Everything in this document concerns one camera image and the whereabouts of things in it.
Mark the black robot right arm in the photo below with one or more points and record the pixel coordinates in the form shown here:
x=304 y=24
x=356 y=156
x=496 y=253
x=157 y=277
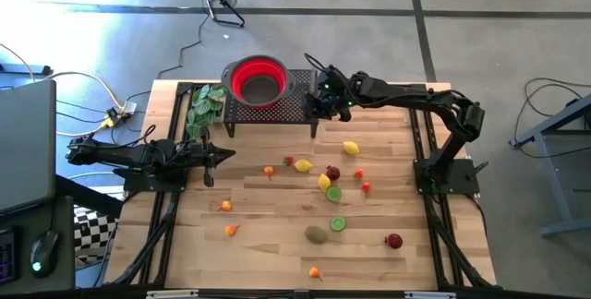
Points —
x=466 y=119

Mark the silver bracket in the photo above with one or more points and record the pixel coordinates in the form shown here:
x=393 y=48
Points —
x=429 y=295
x=171 y=294

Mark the grey-blue table frame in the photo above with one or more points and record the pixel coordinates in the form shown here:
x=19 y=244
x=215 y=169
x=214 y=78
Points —
x=552 y=179

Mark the red collapsible colander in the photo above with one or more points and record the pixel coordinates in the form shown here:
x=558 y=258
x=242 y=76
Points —
x=237 y=82

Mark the yellow toy lemon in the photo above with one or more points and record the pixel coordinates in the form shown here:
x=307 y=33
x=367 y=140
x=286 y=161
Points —
x=351 y=147
x=303 y=165
x=324 y=182

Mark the dark red toy pomegranate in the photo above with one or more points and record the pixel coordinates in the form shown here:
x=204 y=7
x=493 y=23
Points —
x=332 y=172

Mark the red toy apple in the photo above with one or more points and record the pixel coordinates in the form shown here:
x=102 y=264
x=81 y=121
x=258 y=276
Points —
x=393 y=241

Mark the brown whole toy kiwi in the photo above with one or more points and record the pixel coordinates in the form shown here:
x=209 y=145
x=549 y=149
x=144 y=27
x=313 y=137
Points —
x=316 y=234

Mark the small orange toy peach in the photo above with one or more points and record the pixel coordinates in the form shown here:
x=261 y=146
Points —
x=225 y=205

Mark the black aluminium table frame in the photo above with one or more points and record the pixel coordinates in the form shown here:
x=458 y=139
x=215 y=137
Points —
x=183 y=88

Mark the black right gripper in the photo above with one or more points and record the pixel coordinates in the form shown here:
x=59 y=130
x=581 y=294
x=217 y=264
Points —
x=344 y=91

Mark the green toy kiwi half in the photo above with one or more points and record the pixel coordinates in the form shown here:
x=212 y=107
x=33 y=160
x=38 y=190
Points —
x=338 y=223

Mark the black keyboard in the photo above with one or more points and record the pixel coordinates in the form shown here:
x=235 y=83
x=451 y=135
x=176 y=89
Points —
x=7 y=257

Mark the green lime slice upper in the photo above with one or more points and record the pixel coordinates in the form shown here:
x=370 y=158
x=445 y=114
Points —
x=333 y=194

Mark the black desk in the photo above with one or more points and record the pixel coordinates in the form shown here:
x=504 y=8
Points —
x=67 y=243

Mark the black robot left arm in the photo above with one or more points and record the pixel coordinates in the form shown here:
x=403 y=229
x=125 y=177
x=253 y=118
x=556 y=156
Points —
x=138 y=156

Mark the small orange toy pear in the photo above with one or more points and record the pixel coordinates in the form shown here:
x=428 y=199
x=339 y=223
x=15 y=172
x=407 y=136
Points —
x=314 y=271
x=230 y=230
x=268 y=171

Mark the black perforated metal shelf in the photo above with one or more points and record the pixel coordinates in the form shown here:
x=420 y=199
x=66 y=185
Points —
x=277 y=115

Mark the black computer mouse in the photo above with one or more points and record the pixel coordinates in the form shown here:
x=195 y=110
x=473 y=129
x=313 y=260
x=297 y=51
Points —
x=44 y=253

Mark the red toy strawberry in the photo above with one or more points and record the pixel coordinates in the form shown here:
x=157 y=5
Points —
x=288 y=160

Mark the black-white checkerboard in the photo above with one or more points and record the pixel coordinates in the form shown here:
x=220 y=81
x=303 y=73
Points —
x=92 y=230

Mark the yellow plug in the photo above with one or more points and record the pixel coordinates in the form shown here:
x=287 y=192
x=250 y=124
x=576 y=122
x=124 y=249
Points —
x=107 y=123

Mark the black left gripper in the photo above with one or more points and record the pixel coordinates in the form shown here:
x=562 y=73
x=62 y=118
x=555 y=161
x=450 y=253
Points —
x=195 y=156

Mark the dark flat floor bar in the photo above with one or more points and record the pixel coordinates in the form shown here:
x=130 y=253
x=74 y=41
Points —
x=23 y=69

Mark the green potted plant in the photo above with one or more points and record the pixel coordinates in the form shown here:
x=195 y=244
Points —
x=205 y=105

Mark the black diagonal beam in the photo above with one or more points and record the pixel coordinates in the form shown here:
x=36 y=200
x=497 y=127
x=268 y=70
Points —
x=88 y=195

